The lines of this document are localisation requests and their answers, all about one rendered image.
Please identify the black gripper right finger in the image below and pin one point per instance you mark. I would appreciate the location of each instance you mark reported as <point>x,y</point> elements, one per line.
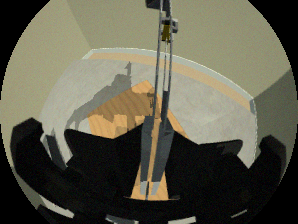
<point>186,159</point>

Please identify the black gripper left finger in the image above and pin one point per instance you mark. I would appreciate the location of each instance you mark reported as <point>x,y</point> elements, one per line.
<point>123,153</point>

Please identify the light brown wooden board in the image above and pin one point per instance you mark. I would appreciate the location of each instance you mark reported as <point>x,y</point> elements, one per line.
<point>126,111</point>

